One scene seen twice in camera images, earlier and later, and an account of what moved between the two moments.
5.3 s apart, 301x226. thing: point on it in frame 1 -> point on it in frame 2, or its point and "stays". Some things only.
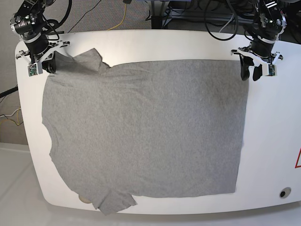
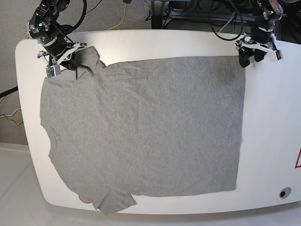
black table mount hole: x=285 y=192 stays
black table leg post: x=156 y=22 stays
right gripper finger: x=60 y=60 -> x=71 y=64
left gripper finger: x=257 y=72 -> x=259 y=55
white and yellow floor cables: x=18 y=111 stays
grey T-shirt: x=145 y=128 stays
